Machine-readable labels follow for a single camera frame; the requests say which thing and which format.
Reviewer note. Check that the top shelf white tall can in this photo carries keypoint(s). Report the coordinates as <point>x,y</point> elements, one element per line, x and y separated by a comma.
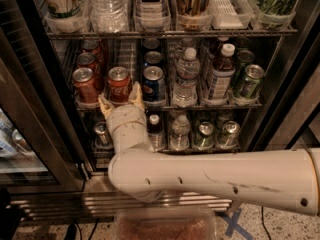
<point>62,9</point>

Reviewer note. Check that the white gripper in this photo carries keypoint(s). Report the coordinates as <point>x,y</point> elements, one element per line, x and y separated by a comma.
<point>126,114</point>

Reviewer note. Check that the middle blue pepsi can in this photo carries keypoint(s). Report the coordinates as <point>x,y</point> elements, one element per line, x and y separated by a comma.
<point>153,58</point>

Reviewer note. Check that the bottom shelf tea bottle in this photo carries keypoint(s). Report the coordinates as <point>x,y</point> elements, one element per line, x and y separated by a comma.
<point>155,131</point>

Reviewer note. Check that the bottom shelf silver can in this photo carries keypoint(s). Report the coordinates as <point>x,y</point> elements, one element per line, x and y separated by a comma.
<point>102,134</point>

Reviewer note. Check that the empty white plastic tray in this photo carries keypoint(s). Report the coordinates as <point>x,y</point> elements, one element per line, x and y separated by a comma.
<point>230,14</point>

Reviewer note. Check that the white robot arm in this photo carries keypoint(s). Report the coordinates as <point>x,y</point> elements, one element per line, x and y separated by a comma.
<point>280,179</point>

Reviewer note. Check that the front blue pepsi can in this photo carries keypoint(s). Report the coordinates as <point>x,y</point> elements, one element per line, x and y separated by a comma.
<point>153,84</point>

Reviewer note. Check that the bottom left green can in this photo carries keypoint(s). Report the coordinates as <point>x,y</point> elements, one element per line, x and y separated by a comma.
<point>203,136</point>

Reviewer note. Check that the red soda can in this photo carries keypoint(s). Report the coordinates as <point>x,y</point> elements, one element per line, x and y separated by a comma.
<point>84,82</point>
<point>93,46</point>
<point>87,59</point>

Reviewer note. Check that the front clear water bottle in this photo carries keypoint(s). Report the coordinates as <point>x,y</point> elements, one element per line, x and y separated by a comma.
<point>187,73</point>

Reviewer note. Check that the blue pepsi can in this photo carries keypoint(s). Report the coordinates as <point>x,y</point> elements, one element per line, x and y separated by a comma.
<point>151,44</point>
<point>153,84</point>
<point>153,58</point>

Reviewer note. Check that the bottom right green can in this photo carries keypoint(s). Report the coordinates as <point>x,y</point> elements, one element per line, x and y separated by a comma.
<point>228,136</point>

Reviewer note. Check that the blue tape cross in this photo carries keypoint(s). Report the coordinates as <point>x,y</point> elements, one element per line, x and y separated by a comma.
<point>233,226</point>

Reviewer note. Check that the top shelf water bottle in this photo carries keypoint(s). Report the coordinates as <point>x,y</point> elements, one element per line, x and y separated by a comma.
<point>108,16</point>

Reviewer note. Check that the brown iced tea bottle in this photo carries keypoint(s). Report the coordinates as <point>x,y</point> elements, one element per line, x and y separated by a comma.
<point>221,72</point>

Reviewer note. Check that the front green soda can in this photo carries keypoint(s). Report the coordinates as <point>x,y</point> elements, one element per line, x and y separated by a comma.
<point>249,82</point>

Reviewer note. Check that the top shelf tea bottle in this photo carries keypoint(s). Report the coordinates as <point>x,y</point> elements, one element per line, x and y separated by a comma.
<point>152,0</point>

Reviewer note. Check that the glass fridge door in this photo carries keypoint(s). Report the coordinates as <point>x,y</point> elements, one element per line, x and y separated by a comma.
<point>37,97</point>

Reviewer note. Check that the shelf water bottle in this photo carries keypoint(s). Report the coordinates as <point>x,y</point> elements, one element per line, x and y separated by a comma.
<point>108,16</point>
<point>179,133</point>

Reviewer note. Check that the shelf tea bottle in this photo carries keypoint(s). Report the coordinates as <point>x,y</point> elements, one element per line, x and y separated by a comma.
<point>152,0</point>
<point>155,131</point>

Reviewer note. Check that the rear green soda can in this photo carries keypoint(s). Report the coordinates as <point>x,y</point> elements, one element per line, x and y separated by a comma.
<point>242,59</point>

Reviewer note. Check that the middle left red soda can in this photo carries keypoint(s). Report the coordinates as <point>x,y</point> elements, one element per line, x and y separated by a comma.
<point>87,59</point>

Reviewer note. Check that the clear plastic bin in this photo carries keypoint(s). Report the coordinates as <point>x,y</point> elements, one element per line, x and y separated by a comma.
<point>166,223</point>

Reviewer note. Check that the red coca-cola can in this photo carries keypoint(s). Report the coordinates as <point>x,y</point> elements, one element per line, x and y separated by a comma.
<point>120,84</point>

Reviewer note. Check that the stainless steel fridge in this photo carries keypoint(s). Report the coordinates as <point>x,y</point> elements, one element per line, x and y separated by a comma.
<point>89,124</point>

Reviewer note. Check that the green soda can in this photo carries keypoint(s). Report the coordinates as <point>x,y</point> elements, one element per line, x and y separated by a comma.
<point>249,82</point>
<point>242,59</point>

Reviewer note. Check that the front left red soda can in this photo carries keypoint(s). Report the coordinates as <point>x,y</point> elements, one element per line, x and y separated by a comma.
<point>84,82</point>

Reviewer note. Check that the rear blue pepsi can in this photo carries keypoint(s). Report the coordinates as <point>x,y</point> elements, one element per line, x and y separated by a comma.
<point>151,44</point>

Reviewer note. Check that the bottom shelf water bottle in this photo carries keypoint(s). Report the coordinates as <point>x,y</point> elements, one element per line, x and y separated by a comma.
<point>179,133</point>

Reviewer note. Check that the rear left red soda can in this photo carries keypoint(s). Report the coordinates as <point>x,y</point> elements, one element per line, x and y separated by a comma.
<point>93,46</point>

